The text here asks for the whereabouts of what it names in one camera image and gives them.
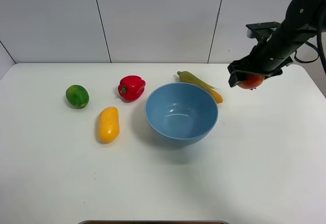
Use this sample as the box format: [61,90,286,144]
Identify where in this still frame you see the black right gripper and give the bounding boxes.
[228,41,293,88]

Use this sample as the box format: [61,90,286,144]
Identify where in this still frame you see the red pomegranate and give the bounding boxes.
[238,74,265,90]

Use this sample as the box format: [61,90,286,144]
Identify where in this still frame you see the yellow mango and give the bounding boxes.
[98,107,120,144]

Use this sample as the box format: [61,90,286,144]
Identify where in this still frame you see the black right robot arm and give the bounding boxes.
[228,0,325,87]

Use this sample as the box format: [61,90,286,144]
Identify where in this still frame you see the blue plastic bowl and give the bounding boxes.
[145,82,219,147]

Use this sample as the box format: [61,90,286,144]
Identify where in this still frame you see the corn cob with husk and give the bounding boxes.
[177,71,224,104]

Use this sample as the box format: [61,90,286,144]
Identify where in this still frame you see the red bell pepper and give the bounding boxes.
[118,75,146,102]

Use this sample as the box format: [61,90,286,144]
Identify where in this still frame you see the green lime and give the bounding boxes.
[65,85,89,108]

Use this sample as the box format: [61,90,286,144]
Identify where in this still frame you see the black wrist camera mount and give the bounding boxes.
[246,21,280,42]

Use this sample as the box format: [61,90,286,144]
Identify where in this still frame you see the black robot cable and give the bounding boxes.
[293,12,326,75]

